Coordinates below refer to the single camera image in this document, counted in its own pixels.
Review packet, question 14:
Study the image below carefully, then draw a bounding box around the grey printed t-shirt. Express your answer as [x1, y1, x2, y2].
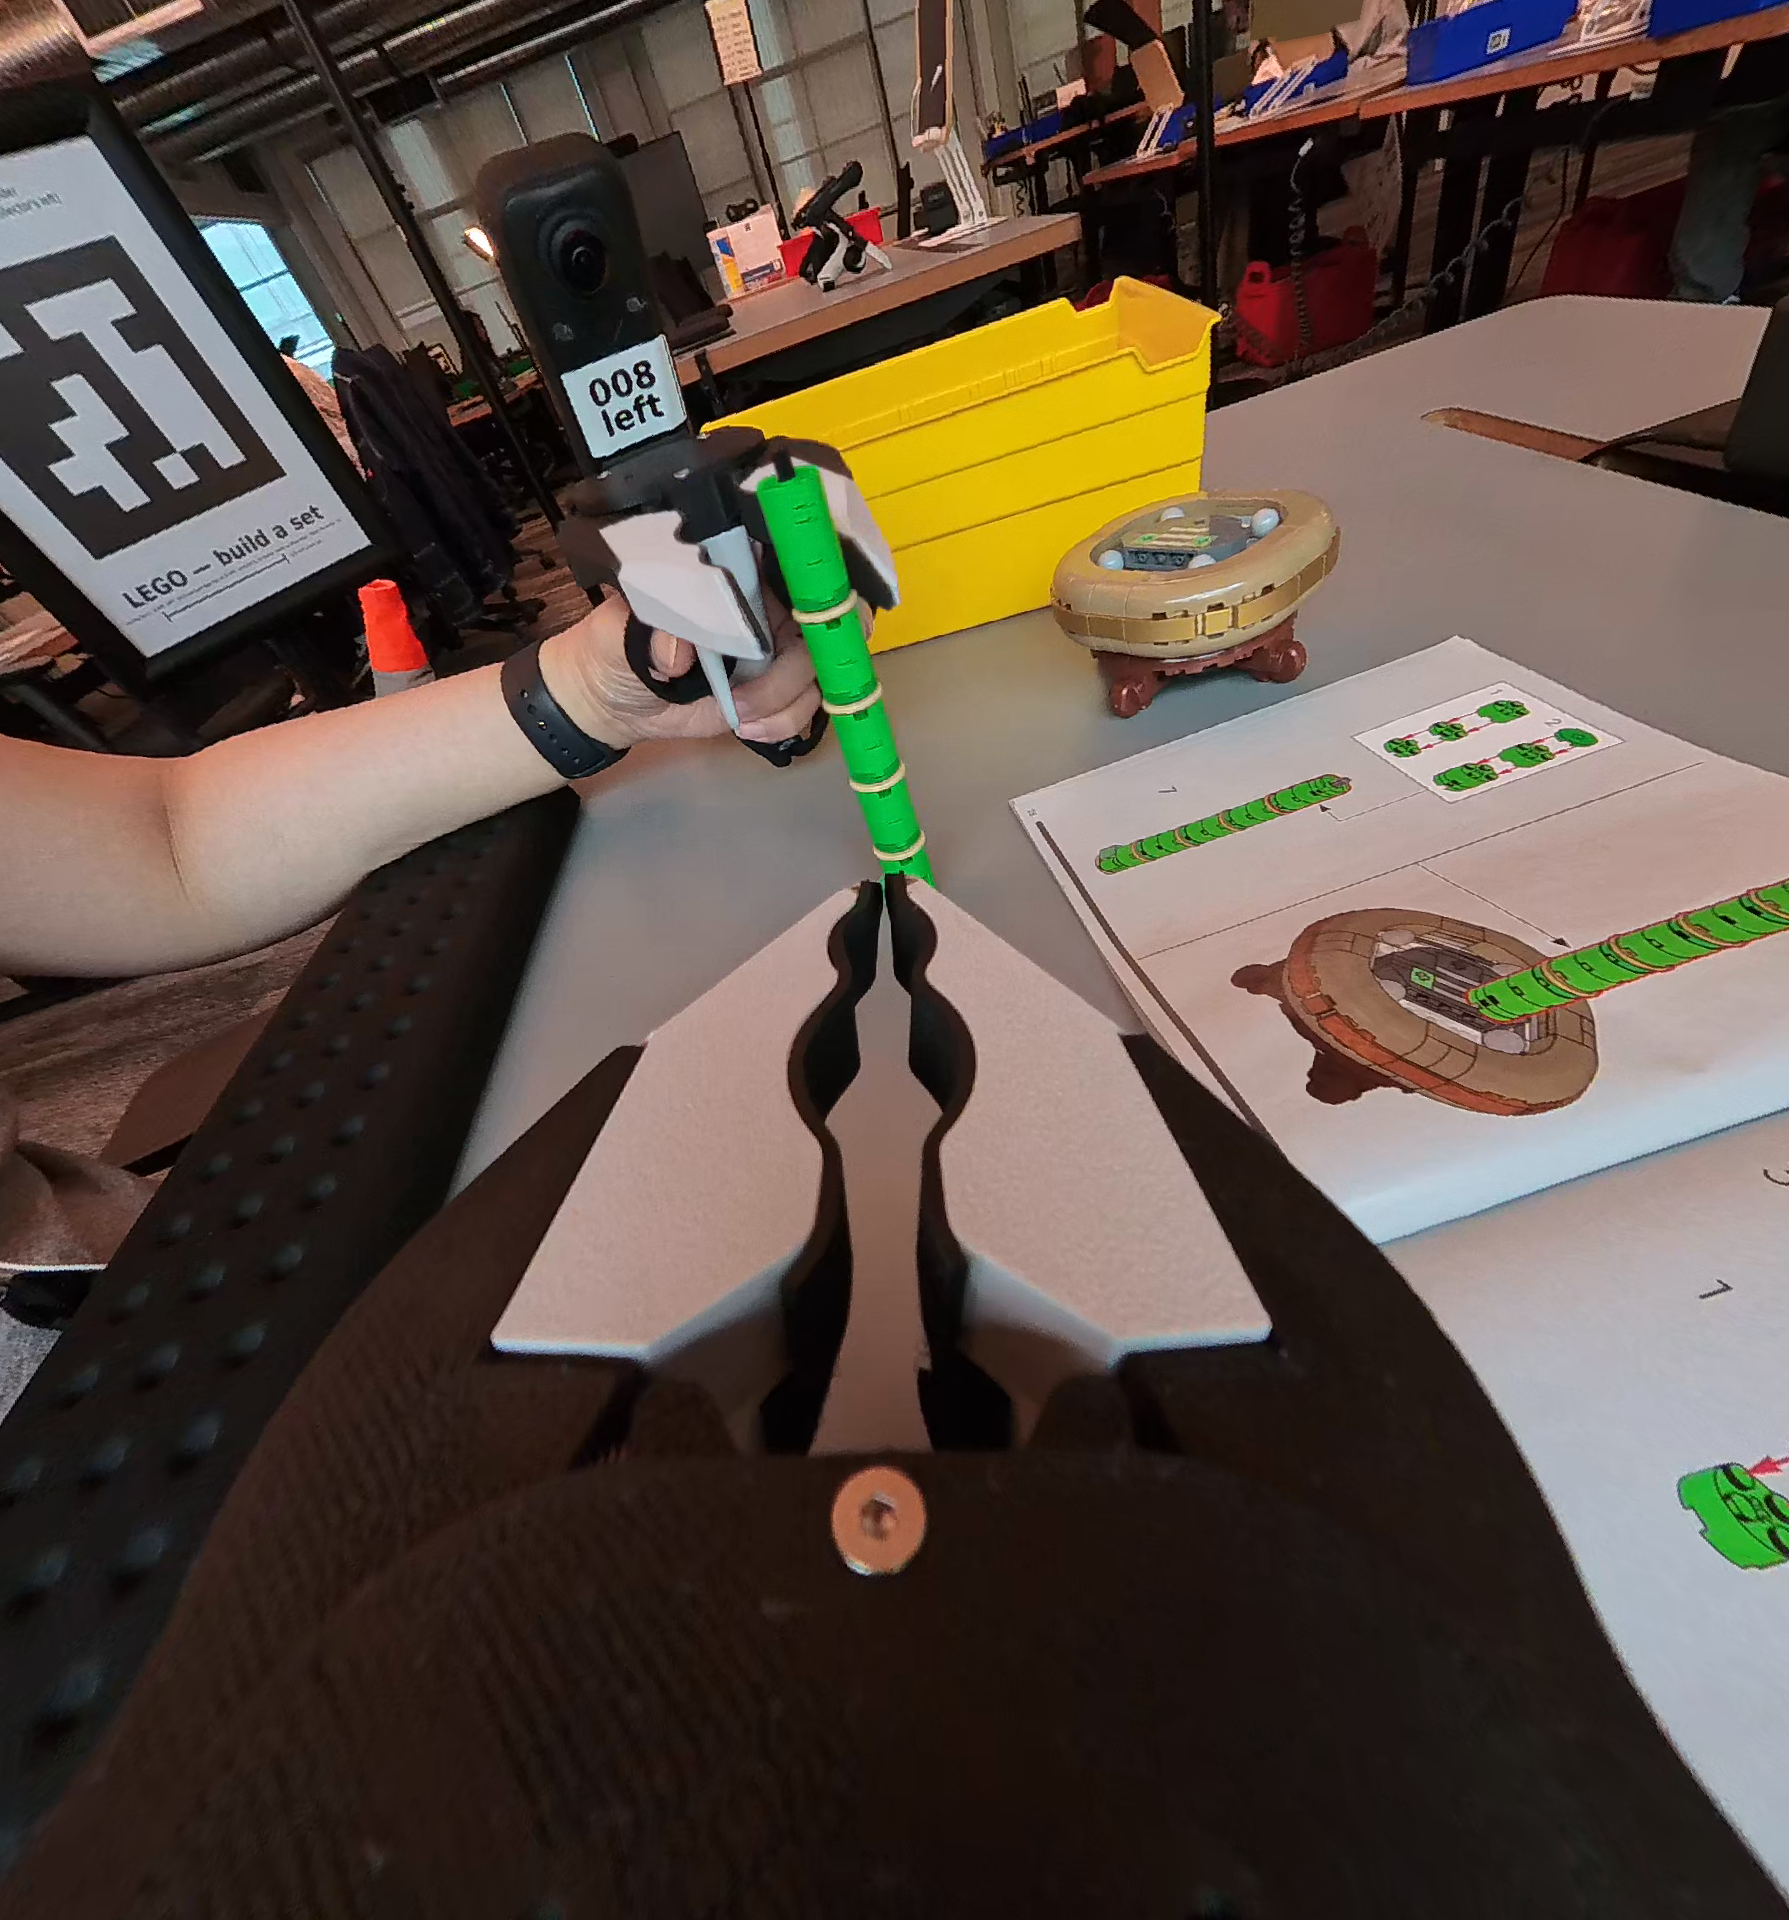
[0, 1038, 163, 1504]

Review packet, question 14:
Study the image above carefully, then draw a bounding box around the black device on stand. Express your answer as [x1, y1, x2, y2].
[787, 163, 894, 294]

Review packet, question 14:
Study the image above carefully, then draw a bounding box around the small white box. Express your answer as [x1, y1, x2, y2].
[708, 202, 787, 296]

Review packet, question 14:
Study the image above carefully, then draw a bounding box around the green brick bamboo stalk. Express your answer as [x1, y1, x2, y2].
[756, 463, 934, 892]

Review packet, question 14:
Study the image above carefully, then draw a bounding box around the dark jacket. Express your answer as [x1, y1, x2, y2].
[327, 340, 524, 631]

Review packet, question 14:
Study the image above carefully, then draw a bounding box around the black perforated desk pad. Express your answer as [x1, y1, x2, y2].
[0, 786, 584, 1896]

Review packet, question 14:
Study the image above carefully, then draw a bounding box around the white cable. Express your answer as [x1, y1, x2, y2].
[0, 1246, 104, 1326]

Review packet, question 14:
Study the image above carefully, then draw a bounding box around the black smartwatch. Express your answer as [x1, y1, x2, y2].
[496, 642, 629, 778]

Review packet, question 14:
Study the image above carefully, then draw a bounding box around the person's left hand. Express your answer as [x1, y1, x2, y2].
[537, 589, 878, 755]

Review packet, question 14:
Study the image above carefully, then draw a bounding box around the grey desk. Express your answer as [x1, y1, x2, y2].
[450, 294, 1789, 1920]

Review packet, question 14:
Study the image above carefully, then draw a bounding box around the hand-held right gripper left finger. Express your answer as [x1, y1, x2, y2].
[491, 886, 889, 1454]

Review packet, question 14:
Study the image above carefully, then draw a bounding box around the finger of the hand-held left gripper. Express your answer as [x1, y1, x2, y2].
[598, 507, 773, 667]
[820, 463, 906, 612]

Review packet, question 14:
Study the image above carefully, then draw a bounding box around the orange traffic cone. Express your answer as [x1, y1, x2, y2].
[354, 575, 436, 703]

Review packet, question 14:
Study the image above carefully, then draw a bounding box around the background grey table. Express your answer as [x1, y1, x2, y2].
[674, 216, 1086, 398]

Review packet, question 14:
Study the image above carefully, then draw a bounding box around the red container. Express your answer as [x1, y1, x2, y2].
[1230, 228, 1380, 374]
[1538, 189, 1692, 306]

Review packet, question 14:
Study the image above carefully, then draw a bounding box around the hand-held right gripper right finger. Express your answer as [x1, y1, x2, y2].
[884, 874, 1275, 1454]

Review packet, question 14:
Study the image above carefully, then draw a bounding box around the person's left forearm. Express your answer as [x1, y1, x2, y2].
[0, 659, 545, 980]

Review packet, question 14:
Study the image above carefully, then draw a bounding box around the white display stand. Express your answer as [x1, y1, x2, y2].
[911, 0, 1007, 238]

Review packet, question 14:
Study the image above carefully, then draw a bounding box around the yellow plastic bin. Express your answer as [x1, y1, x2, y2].
[702, 272, 1225, 654]

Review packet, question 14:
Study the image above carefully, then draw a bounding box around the open instruction booklet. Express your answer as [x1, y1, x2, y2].
[1007, 636, 1789, 1920]

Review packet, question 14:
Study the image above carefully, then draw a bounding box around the black stand pole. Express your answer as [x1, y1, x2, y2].
[279, 0, 567, 530]

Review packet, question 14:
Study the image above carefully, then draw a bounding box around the tan brick-built pot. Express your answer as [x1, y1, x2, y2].
[1052, 489, 1346, 719]

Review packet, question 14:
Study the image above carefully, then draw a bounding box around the framed marker sign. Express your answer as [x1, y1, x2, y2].
[0, 85, 393, 690]

